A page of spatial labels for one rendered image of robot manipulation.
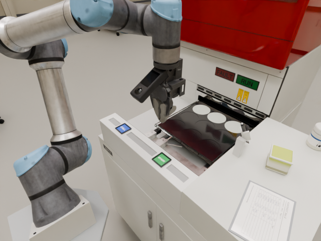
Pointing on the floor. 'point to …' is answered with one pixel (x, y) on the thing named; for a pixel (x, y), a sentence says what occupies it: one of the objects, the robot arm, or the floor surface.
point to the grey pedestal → (25, 216)
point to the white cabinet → (144, 204)
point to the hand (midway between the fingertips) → (160, 120)
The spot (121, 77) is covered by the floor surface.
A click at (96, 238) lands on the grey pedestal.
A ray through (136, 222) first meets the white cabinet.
